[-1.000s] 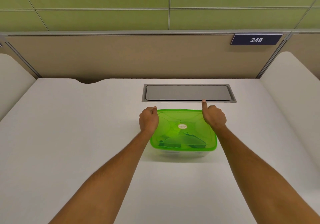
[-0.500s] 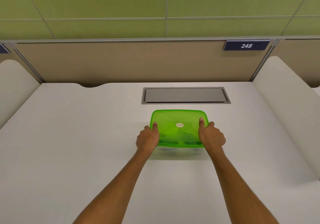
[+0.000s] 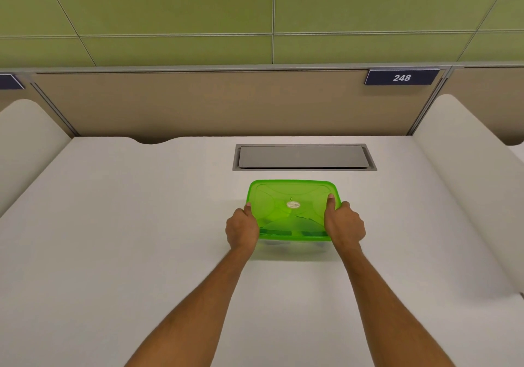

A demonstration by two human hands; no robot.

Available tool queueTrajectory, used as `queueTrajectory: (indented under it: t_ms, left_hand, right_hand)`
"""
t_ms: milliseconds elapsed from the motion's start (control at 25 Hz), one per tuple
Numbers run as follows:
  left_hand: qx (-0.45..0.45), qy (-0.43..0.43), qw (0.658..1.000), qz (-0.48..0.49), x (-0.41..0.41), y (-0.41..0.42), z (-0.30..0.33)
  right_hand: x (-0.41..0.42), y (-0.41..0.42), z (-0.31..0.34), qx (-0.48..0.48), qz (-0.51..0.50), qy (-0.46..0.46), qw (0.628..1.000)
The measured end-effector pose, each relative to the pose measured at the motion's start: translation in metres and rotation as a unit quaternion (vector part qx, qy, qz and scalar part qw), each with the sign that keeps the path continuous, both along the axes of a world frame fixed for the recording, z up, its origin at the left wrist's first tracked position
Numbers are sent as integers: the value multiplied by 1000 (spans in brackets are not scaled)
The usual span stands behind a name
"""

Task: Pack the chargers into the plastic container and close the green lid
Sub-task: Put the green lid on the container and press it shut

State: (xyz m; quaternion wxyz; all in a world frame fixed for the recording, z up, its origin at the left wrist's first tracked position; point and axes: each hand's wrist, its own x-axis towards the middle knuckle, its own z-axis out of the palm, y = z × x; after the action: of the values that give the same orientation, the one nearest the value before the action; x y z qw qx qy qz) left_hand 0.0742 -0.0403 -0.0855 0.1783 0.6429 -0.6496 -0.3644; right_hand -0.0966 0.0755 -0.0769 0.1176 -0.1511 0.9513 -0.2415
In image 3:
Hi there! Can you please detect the person's left hand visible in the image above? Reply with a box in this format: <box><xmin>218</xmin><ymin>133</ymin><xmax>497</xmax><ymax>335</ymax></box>
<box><xmin>225</xmin><ymin>202</ymin><xmax>260</xmax><ymax>252</ymax></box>

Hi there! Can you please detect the person's right hand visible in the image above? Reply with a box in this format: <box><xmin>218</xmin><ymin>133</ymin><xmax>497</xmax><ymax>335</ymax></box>
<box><xmin>323</xmin><ymin>193</ymin><xmax>366</xmax><ymax>250</ymax></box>

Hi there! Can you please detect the green plastic container lid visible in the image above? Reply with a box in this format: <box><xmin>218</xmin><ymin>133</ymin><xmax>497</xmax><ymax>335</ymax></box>
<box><xmin>246</xmin><ymin>180</ymin><xmax>342</xmax><ymax>242</ymax></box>

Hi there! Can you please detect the clear plastic food container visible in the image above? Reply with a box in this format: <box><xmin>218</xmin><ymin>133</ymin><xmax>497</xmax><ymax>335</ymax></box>
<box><xmin>257</xmin><ymin>238</ymin><xmax>333</xmax><ymax>253</ymax></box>

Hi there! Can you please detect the person's right forearm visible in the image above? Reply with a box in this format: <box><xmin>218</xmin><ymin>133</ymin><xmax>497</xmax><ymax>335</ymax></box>
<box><xmin>332</xmin><ymin>243</ymin><xmax>461</xmax><ymax>367</ymax></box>

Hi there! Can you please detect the person's left forearm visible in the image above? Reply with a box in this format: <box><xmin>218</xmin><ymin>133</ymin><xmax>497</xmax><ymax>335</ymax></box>
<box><xmin>129</xmin><ymin>245</ymin><xmax>250</xmax><ymax>367</ymax></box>

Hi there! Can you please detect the beige desk partition panel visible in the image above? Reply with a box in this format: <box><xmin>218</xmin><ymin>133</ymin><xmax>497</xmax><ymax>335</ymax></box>
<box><xmin>25</xmin><ymin>66</ymin><xmax>455</xmax><ymax>145</ymax></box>

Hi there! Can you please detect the white curved side divider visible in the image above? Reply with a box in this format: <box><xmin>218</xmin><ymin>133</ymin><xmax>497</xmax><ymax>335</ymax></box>
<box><xmin>0</xmin><ymin>99</ymin><xmax>71</xmax><ymax>217</ymax></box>
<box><xmin>412</xmin><ymin>94</ymin><xmax>524</xmax><ymax>296</ymax></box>

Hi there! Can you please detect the dark blue number sign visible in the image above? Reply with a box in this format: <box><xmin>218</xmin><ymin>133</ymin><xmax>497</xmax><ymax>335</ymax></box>
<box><xmin>364</xmin><ymin>69</ymin><xmax>440</xmax><ymax>86</ymax></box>
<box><xmin>0</xmin><ymin>74</ymin><xmax>25</xmax><ymax>91</ymax></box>

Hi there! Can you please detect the grey metal cable hatch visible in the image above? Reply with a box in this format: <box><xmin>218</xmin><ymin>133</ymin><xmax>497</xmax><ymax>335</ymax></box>
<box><xmin>233</xmin><ymin>144</ymin><xmax>378</xmax><ymax>172</ymax></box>

